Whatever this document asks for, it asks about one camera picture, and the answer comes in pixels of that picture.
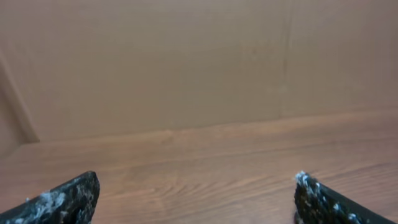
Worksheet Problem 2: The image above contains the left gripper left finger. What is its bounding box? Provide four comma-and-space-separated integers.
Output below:
1, 170, 100, 224

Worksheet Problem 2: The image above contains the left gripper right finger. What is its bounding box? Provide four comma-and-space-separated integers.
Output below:
294, 171, 396, 224

